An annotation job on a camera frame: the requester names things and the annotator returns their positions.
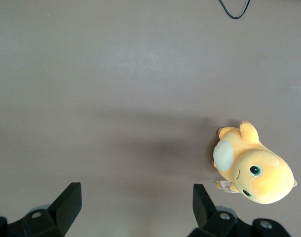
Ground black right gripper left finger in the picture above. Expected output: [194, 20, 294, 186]
[7, 182, 82, 237]

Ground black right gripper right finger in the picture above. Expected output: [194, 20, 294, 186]
[187, 184, 254, 237]

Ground orange plush toy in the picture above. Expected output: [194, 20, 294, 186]
[212, 119, 298, 205]

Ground black looped cable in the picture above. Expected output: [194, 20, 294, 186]
[218, 0, 251, 19]

